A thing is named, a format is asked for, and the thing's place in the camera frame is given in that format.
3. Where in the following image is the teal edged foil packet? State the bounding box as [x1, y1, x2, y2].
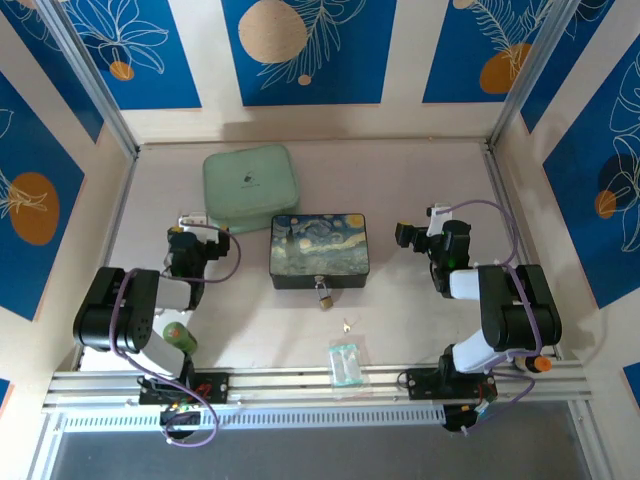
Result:
[329, 343, 364, 387]

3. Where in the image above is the white slotted cable duct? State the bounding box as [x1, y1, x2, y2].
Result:
[59, 404, 446, 432]

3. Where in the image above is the orange capped cylinder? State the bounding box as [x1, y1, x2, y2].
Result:
[514, 353, 551, 374]

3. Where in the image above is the clear plastic zip bag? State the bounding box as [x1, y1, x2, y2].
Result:
[327, 334, 375, 401]

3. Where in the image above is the aluminium frame post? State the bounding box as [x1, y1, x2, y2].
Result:
[487, 0, 584, 147]
[37, 0, 140, 157]

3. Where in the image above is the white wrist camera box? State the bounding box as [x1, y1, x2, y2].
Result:
[425, 203, 454, 236]
[178, 212, 224, 236]

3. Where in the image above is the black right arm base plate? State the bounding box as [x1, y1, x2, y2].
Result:
[405, 367, 499, 401]

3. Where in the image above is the aluminium table side rail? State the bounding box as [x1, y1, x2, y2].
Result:
[482, 144, 566, 361]
[74, 149, 139, 371]

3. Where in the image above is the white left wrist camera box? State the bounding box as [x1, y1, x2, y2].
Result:
[178, 212, 224, 236]

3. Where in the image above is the blue floral wall panel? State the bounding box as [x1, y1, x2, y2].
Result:
[221, 0, 399, 107]
[0, 0, 106, 145]
[542, 49, 640, 310]
[59, 0, 203, 111]
[422, 0, 554, 105]
[519, 0, 640, 135]
[0, 72, 86, 322]

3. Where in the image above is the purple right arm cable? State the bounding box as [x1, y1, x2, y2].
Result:
[439, 199, 546, 436]

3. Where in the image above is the mint green zip case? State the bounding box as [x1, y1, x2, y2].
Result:
[202, 144, 301, 235]

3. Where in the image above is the starry night painted box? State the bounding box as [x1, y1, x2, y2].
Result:
[268, 212, 371, 291]

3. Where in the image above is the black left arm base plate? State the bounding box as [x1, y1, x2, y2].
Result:
[138, 372, 232, 405]

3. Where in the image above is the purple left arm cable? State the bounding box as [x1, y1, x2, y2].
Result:
[110, 224, 245, 447]

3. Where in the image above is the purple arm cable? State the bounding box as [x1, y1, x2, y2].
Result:
[439, 199, 546, 436]
[110, 224, 245, 447]

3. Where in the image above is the brass padlock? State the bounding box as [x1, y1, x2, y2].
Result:
[314, 275, 335, 310]

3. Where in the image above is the aluminium mounting rail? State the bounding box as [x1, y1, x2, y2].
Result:
[42, 362, 594, 414]

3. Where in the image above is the green cylinder with orange dot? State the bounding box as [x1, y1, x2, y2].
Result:
[162, 322, 199, 354]

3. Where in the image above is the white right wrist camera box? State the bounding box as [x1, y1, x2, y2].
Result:
[425, 203, 454, 236]

